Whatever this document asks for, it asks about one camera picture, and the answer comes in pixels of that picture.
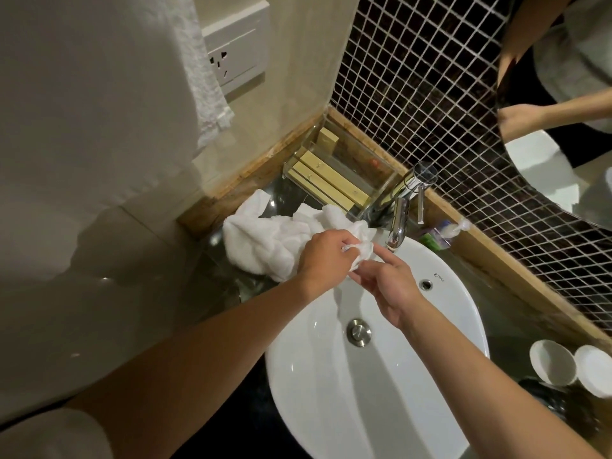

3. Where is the white wall socket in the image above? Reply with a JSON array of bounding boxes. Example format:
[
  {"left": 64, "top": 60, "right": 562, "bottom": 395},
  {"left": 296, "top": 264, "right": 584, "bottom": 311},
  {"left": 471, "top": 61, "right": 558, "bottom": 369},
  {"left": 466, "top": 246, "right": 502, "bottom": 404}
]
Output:
[{"left": 203, "top": 0, "right": 272, "bottom": 97}]

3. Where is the chrome faucet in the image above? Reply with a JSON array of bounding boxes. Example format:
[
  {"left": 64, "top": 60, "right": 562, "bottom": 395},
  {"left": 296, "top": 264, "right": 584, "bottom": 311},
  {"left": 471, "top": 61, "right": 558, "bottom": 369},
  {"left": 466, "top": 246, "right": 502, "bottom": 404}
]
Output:
[{"left": 384, "top": 161, "right": 439, "bottom": 252}]

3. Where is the person's right forearm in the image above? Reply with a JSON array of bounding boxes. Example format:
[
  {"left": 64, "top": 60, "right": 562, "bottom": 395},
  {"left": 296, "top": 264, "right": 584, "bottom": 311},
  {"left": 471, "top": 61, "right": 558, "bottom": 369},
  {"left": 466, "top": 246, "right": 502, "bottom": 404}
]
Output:
[{"left": 396, "top": 301, "right": 605, "bottom": 459}]

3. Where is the person's left forearm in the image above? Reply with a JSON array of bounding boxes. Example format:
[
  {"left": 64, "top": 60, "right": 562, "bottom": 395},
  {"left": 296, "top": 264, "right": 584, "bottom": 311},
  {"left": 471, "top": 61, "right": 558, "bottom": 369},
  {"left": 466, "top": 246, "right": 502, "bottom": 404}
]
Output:
[{"left": 64, "top": 277, "right": 328, "bottom": 459}]

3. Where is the clear acrylic tray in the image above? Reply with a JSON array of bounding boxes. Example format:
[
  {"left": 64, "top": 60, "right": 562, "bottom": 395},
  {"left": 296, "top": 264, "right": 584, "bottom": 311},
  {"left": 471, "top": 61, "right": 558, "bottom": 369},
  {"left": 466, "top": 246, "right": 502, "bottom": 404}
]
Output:
[{"left": 281, "top": 113, "right": 408, "bottom": 223}]

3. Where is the metal sink drain plug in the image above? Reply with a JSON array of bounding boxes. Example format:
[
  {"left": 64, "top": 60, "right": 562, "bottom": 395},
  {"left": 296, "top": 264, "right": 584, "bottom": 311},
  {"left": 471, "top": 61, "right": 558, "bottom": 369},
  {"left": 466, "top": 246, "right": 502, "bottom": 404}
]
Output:
[{"left": 346, "top": 318, "right": 373, "bottom": 347}]

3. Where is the green plastic wrapped packet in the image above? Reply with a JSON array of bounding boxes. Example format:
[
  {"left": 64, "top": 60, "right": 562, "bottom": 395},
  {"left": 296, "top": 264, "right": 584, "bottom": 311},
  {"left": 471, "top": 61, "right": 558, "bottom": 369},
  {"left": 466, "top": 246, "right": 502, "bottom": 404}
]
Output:
[{"left": 420, "top": 217, "right": 472, "bottom": 250}]

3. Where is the person's left hand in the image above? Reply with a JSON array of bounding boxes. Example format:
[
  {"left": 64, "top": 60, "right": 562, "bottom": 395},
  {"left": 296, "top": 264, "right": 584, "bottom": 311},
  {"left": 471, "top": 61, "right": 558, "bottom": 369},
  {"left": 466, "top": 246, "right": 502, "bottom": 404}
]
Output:
[{"left": 295, "top": 228, "right": 368, "bottom": 300}]

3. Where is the white ceramic sink basin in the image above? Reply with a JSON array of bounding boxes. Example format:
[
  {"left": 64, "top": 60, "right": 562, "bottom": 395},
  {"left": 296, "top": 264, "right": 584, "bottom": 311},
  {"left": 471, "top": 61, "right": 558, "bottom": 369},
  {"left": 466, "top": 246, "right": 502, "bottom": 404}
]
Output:
[{"left": 264, "top": 228, "right": 491, "bottom": 459}]

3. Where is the white terry hanging towel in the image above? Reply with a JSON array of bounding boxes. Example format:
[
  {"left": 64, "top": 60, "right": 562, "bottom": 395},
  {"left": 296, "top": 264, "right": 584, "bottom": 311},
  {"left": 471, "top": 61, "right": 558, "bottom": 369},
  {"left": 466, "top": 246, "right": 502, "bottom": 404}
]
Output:
[{"left": 168, "top": 0, "right": 235, "bottom": 151}]

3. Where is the person's right hand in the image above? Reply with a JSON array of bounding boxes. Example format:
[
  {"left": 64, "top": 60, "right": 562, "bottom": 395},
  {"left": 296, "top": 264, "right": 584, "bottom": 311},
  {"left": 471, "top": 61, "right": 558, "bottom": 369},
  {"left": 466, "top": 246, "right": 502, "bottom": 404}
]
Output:
[{"left": 348, "top": 244, "right": 427, "bottom": 331}]

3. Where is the round wall mirror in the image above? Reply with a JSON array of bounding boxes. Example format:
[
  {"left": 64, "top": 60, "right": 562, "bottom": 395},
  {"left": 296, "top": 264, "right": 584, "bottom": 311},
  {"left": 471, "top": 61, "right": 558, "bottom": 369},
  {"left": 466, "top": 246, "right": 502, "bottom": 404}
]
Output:
[{"left": 494, "top": 0, "right": 612, "bottom": 233}]

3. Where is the long yellow box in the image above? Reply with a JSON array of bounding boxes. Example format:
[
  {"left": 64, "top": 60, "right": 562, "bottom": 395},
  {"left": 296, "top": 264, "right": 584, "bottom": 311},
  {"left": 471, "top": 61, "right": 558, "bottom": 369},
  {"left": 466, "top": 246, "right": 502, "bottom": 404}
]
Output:
[
  {"left": 299, "top": 150, "right": 372, "bottom": 207},
  {"left": 290, "top": 162, "right": 358, "bottom": 212}
]

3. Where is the small yellow box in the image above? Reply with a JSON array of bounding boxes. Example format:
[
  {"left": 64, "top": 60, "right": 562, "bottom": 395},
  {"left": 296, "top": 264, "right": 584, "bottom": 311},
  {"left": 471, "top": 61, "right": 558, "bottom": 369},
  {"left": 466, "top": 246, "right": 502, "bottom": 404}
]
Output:
[{"left": 317, "top": 127, "right": 341, "bottom": 154}]

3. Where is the black cup tray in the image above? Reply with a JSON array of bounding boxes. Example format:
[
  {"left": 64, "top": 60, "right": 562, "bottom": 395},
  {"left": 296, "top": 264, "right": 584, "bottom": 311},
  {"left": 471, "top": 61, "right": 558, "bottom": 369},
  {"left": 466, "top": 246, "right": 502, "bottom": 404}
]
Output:
[{"left": 518, "top": 375, "right": 612, "bottom": 428}]

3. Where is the white ceramic cup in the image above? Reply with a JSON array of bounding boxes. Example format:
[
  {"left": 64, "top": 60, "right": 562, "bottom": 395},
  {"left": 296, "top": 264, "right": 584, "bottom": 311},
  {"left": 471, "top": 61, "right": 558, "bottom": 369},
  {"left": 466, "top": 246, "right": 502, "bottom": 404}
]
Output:
[
  {"left": 529, "top": 339, "right": 577, "bottom": 386},
  {"left": 573, "top": 344, "right": 612, "bottom": 398}
]

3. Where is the white smooth hanging towel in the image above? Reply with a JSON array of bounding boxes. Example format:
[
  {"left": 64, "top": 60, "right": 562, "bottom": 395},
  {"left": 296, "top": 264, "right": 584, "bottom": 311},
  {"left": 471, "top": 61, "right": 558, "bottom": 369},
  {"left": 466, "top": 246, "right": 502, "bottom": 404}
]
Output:
[{"left": 0, "top": 0, "right": 202, "bottom": 282}]

